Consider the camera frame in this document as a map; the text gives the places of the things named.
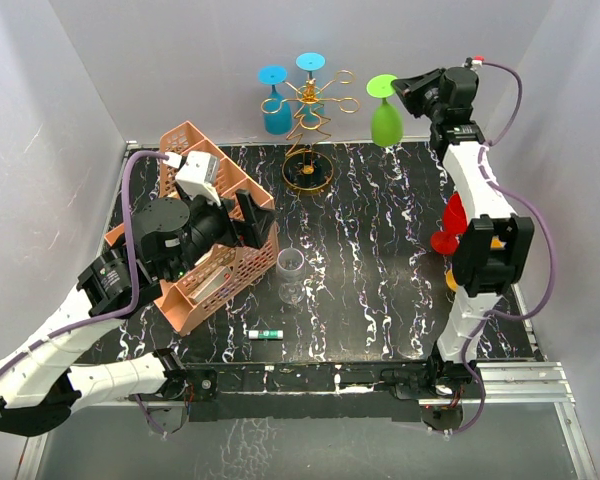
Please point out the green white glue stick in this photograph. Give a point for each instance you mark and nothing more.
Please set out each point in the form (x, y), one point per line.
(266, 334)

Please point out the pink plastic file organizer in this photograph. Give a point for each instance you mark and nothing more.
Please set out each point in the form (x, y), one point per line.
(240, 260)

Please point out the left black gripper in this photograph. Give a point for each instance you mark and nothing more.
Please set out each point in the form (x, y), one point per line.
(253, 230)

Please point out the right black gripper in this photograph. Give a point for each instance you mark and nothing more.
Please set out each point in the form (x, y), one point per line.
(407, 89)

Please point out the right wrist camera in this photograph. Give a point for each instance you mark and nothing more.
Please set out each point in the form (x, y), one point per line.
(474, 63)

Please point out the yellow wine glass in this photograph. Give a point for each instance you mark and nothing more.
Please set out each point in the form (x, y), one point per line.
(449, 278)

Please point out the green wine glass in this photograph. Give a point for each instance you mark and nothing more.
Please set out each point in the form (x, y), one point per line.
(386, 122)

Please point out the silver box in organizer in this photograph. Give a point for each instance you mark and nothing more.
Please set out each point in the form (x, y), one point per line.
(211, 284)

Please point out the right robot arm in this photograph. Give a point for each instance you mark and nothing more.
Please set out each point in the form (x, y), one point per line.
(483, 274)

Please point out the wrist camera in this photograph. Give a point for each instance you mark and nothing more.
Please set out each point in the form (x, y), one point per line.
(196, 174)
(474, 63)

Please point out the gold wire glass rack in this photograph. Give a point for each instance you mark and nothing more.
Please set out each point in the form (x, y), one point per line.
(305, 169)

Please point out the red wine glass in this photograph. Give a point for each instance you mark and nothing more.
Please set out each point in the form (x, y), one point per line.
(454, 224)

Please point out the clear wine glass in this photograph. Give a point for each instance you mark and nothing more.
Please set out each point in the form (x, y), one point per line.
(290, 268)

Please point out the blue wine glass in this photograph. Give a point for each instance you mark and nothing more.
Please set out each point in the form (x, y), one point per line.
(276, 111)

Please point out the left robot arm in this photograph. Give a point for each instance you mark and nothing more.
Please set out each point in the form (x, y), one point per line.
(41, 384)

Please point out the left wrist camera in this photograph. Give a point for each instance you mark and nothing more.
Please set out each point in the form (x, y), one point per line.
(196, 174)

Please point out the cyan wine glass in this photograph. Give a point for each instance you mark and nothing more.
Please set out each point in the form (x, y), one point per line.
(310, 62)

